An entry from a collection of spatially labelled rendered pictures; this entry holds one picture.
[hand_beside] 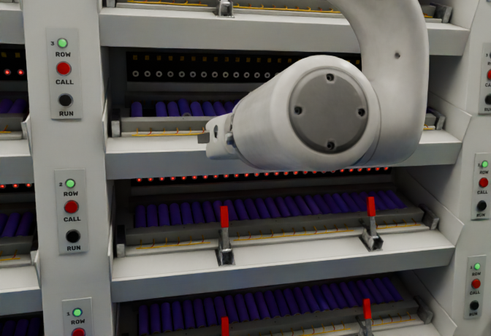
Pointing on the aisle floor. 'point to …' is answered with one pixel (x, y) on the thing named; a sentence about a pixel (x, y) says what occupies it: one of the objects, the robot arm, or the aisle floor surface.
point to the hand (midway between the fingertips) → (234, 139)
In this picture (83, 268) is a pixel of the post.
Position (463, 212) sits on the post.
